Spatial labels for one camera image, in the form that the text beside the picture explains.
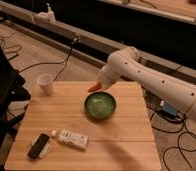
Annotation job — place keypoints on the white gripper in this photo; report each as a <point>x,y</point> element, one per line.
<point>104,80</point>

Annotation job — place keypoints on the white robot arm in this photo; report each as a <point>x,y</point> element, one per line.
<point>180,94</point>

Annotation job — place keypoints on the green ceramic bowl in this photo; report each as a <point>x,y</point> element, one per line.
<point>99,106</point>

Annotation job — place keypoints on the blue power box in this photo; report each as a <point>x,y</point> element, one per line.
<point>168,110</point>

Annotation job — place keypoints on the black smartphone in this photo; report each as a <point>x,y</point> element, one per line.
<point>38,146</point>

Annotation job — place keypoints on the black chair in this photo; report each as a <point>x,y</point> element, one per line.
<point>11,89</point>

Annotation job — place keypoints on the long metal rail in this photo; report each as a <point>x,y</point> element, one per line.
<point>104,28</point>

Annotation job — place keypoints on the white object on rail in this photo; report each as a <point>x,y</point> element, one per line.
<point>49,15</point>

